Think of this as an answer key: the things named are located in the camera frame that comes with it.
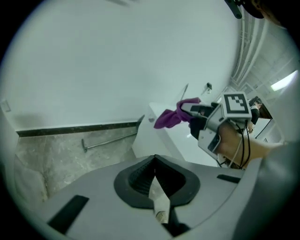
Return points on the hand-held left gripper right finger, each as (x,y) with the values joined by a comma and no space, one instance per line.
(211,187)

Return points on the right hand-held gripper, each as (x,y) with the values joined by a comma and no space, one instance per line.
(235,105)

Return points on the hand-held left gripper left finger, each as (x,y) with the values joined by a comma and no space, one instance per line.
(93,187)

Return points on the purple cleaning cloth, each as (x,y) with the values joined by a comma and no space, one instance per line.
(168,118)

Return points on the white tankless toilet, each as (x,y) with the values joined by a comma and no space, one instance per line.
(152,143)

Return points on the person's right forearm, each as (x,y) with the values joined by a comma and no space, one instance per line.
(257,152)

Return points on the grey metal pole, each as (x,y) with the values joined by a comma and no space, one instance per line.
(185,90)

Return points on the grey metal bar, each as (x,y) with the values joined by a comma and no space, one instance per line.
(105,142)

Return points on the long ceiling light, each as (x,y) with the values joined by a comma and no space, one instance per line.
(283,80)

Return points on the black head camera mount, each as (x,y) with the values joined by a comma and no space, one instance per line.
(235,9)

